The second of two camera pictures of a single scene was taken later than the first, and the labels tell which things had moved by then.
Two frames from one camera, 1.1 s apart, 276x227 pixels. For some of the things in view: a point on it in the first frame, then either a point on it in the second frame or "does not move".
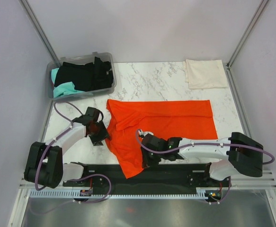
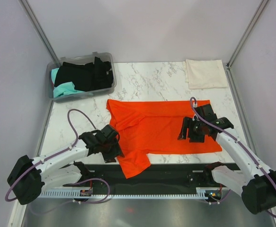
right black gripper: [146, 161] → [188, 122]
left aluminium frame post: [33, 20] does not move
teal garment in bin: [63, 89] does not move
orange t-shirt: [185, 119] does not move
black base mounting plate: [155, 175] does not move
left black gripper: [103, 135] → [110, 157]
